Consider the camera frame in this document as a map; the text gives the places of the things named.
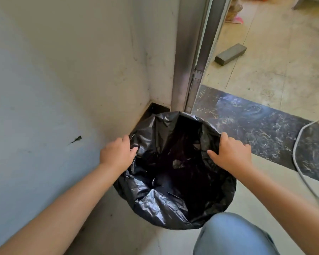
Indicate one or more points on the person's left hand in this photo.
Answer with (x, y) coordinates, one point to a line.
(117, 155)

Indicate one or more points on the person's right hand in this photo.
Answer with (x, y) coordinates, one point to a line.
(234, 155)

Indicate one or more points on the black plastic garbage bag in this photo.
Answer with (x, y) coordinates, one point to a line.
(159, 207)

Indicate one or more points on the person's right forearm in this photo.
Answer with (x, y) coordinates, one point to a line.
(287, 209)

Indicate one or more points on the person's left forearm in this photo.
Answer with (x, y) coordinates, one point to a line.
(55, 217)

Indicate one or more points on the light blue jeans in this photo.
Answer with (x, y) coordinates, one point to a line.
(228, 236)

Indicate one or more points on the metal door hinge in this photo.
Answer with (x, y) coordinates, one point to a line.
(197, 78)

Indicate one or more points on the grey brick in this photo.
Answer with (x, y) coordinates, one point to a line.
(230, 54)

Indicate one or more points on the grey metal door frame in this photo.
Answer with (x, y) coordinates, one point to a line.
(186, 50)

